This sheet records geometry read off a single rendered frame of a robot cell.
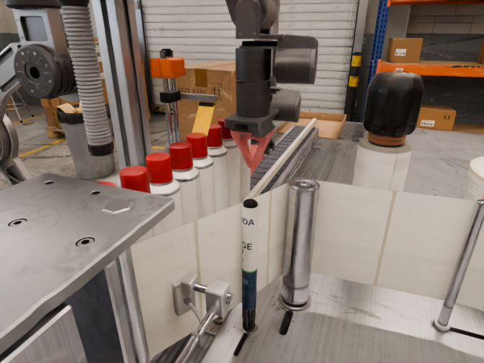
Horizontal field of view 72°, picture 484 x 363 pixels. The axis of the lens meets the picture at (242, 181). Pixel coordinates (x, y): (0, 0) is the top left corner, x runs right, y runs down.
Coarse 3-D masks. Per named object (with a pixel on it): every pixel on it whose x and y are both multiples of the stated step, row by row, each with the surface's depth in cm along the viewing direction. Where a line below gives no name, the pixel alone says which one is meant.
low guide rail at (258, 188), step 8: (312, 120) 130; (304, 136) 115; (296, 144) 104; (288, 152) 96; (280, 160) 90; (272, 168) 85; (264, 176) 80; (272, 176) 84; (256, 184) 76; (264, 184) 78; (256, 192) 73
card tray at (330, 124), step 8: (304, 112) 166; (312, 112) 164; (320, 112) 163; (304, 120) 163; (320, 120) 163; (328, 120) 163; (336, 120) 161; (344, 120) 154; (280, 128) 148; (288, 128) 149; (320, 128) 149; (328, 128) 149; (336, 128) 149; (320, 136) 138; (328, 136) 138; (336, 136) 138
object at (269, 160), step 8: (296, 128) 132; (304, 128) 132; (312, 128) 132; (288, 136) 122; (296, 136) 122; (280, 144) 114; (288, 144) 114; (272, 152) 106; (280, 152) 106; (296, 152) 106; (264, 160) 100; (272, 160) 100; (288, 160) 100; (256, 168) 94; (264, 168) 94; (280, 168) 94; (256, 176) 89; (272, 184) 85; (264, 192) 80
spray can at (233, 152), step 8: (224, 128) 61; (224, 136) 62; (224, 144) 62; (232, 144) 62; (232, 152) 62; (232, 160) 63; (232, 168) 63; (232, 176) 64; (240, 176) 67; (232, 184) 65; (240, 184) 67; (232, 192) 66; (240, 192) 68; (232, 200) 66; (240, 200) 69
